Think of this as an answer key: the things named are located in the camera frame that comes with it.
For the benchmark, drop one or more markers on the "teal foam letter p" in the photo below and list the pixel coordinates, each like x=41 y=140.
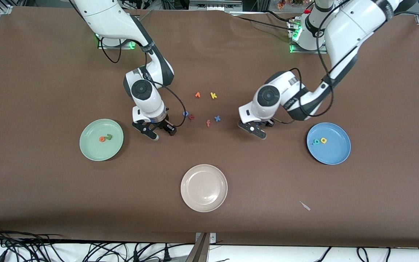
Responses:
x=316 y=142

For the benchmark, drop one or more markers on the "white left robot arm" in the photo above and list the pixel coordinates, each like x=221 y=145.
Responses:
x=347 y=25

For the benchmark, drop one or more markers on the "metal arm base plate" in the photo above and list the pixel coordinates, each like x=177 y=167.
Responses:
x=118 y=45
x=309 y=52

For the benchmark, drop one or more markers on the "metal table bracket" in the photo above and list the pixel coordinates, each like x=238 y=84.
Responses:
x=200 y=251

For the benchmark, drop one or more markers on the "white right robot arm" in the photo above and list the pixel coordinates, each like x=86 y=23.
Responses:
x=107 y=18

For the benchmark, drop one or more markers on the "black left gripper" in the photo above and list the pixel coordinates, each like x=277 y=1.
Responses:
x=270 y=123

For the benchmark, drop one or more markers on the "blue plate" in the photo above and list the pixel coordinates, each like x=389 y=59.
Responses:
x=335 y=153

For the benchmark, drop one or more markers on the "grey metal frame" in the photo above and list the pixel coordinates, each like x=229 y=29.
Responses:
x=215 y=5

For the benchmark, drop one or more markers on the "yellow foam letter k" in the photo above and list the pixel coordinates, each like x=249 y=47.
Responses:
x=212 y=95

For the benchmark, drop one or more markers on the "orange flowers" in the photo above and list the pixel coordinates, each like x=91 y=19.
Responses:
x=282 y=4

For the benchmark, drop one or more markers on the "green plate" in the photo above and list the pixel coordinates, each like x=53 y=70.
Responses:
x=96 y=149

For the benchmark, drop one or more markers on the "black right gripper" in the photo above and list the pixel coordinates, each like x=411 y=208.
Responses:
x=164 y=125

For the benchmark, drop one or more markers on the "black power plug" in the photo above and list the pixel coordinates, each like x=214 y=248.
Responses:
x=166 y=254

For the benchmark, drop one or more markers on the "small grey paper scrap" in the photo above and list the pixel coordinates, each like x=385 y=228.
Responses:
x=305 y=206

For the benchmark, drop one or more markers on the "brown table mat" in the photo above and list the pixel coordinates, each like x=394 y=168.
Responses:
x=267 y=182

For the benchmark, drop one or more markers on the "beige plate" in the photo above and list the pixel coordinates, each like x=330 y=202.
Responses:
x=204 y=188

